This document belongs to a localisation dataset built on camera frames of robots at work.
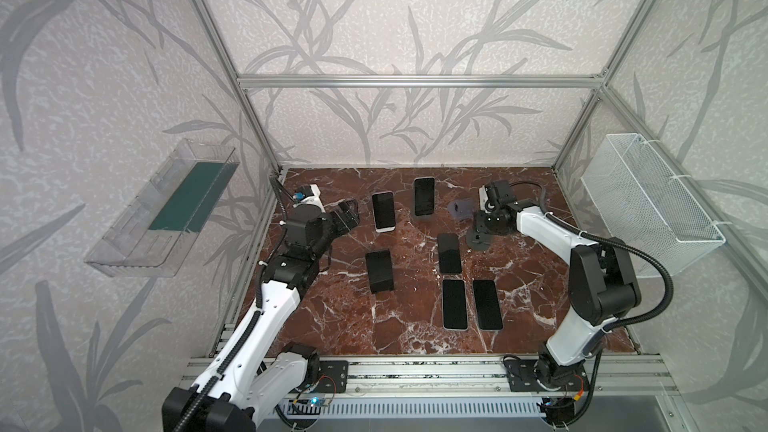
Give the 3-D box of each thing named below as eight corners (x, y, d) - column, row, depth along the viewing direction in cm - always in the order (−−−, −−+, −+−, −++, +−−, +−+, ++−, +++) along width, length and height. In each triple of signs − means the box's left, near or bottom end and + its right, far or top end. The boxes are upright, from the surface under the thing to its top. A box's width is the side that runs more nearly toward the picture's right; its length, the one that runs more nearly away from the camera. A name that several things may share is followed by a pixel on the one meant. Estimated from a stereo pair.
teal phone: (414, 220, 107) (415, 191, 95) (413, 205, 112) (415, 176, 99) (432, 220, 107) (436, 191, 95) (431, 205, 112) (435, 176, 99)
